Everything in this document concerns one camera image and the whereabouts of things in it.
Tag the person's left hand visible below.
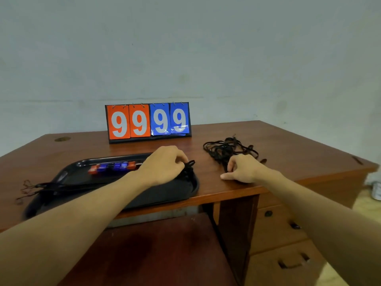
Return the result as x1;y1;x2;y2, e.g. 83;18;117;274
137;145;190;188

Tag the wooden side drawer with keyhole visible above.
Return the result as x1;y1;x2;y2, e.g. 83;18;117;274
250;204;309;255

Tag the black plastic tray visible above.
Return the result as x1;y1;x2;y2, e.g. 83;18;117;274
22;153;200;221

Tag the brown wooden desk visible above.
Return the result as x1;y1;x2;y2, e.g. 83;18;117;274
0;120;379;286

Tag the person's left forearm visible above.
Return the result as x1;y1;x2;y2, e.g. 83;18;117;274
0;171;152;286

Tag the pull-out wooden desk shelf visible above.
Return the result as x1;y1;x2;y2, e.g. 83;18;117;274
58;213;239;286

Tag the plain wooden side drawer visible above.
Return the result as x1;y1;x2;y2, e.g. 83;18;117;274
244;240;328;286

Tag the tangle of black lanyards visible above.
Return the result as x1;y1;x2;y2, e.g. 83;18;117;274
203;135;267;173

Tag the person's right forearm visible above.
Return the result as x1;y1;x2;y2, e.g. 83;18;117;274
259;168;381;286

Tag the person's right hand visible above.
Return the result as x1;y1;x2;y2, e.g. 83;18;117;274
220;154;269;185

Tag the orange and blue flip scoreboard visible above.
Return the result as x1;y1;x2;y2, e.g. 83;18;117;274
104;101;192;144

